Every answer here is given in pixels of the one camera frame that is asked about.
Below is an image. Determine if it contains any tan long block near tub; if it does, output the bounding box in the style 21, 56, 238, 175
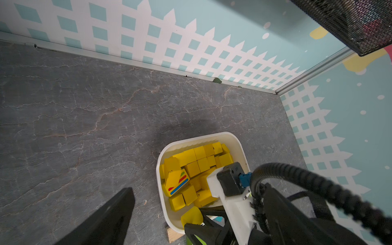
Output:
166, 227, 184, 244

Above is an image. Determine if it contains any yellow cylinder block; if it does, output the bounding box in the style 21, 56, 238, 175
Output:
181, 206, 204, 228

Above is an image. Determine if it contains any white oval plastic tub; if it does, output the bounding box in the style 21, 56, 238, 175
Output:
156, 132, 250, 234

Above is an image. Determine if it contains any black wire mesh basket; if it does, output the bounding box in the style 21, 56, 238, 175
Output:
292, 0, 392, 57

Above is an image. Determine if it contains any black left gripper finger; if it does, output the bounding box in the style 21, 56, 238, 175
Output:
56, 187, 135, 245

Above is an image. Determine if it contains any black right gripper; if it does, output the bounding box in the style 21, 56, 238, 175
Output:
184, 206, 254, 245

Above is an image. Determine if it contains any rainbow striped block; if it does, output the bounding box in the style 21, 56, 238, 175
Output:
162, 168, 190, 197

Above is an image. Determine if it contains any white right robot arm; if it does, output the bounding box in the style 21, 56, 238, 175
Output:
181, 162, 392, 245

